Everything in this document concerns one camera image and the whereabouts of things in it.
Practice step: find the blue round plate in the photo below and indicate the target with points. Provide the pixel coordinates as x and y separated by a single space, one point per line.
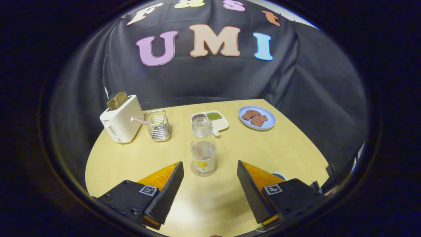
268 123

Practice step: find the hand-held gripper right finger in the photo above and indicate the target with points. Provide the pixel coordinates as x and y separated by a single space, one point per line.
251 194

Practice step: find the pile of dark red beans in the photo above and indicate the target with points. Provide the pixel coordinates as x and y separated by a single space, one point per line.
198 117

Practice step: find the pink striped straw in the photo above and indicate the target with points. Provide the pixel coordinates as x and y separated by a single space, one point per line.
139 121

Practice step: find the brown toast slice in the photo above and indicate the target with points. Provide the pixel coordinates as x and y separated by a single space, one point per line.
121 97
112 103

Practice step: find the clear plastic juice bottle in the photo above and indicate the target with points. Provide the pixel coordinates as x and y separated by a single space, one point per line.
203 154

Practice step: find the black backdrop cloth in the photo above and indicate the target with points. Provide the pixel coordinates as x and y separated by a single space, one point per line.
213 79

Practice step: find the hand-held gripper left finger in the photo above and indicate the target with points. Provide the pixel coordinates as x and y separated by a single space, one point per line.
167 194

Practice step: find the white divided tray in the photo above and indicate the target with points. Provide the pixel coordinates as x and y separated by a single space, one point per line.
222 125

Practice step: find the blue round coaster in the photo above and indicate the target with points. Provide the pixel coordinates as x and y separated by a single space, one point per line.
279 175

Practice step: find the wooden table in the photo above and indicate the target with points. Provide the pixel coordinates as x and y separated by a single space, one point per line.
236 151

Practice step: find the brown meat piece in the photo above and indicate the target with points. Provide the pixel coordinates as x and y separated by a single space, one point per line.
250 114
259 121

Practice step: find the white toaster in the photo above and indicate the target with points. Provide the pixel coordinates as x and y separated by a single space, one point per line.
123 123

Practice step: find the pile of green beans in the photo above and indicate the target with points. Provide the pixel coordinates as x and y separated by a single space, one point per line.
214 116

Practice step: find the ribbed clear glass cup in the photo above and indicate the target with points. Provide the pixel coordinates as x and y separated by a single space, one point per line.
159 131

